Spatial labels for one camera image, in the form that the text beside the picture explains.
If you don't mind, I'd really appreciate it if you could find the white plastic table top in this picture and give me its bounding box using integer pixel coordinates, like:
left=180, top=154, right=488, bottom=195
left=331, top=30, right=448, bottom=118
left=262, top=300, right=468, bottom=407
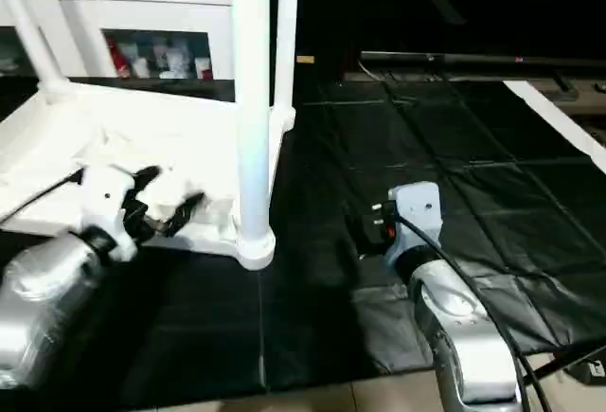
left=0, top=83, right=296, bottom=271

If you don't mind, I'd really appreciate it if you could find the white plastic table leg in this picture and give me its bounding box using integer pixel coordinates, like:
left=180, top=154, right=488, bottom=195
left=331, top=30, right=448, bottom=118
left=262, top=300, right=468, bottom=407
left=0, top=0, right=69, bottom=99
left=273, top=0, right=302, bottom=134
left=229, top=0, right=277, bottom=269

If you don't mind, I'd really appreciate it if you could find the black work mat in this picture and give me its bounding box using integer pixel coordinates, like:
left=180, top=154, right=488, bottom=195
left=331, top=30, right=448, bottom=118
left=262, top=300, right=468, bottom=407
left=0, top=71, right=606, bottom=403

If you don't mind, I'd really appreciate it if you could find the white bottle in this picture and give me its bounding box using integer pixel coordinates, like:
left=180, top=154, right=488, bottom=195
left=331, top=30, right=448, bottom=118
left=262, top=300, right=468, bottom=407
left=161, top=45, right=181, bottom=79

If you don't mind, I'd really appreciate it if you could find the red bottle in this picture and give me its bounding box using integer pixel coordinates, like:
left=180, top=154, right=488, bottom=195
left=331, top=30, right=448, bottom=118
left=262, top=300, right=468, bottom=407
left=106, top=41, right=126, bottom=79

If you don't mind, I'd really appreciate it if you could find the white glass door cabinet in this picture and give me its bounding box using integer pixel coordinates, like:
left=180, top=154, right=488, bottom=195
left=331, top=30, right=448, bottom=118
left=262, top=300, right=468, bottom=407
left=0, top=0, right=238, bottom=83

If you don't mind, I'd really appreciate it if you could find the black stand foot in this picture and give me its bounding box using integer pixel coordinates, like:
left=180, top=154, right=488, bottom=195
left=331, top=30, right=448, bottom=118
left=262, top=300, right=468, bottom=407
left=538, top=344, right=606, bottom=386

